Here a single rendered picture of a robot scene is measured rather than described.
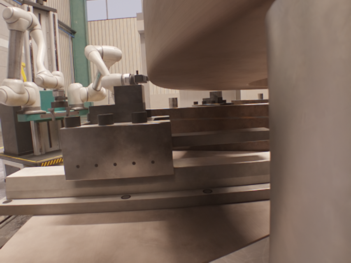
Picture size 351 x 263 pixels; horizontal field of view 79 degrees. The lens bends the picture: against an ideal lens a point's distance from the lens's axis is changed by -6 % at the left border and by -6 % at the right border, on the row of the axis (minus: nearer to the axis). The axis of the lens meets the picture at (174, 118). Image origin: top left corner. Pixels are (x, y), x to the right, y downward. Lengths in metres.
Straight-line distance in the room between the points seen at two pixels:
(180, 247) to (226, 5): 0.68
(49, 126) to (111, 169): 1.68
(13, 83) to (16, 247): 1.37
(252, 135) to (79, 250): 0.82
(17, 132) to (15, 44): 0.86
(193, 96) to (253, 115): 3.35
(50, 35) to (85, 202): 1.97
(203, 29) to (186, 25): 0.04
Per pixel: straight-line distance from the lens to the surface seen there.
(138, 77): 1.47
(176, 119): 1.99
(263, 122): 1.87
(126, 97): 1.01
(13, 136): 2.59
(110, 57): 2.07
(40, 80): 1.88
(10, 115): 2.59
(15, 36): 2.12
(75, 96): 2.45
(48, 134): 2.55
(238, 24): 0.28
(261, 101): 3.69
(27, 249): 0.93
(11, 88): 2.05
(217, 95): 2.95
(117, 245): 0.82
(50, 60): 2.63
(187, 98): 5.10
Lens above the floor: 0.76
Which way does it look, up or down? 5 degrees down
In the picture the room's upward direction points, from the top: 4 degrees counter-clockwise
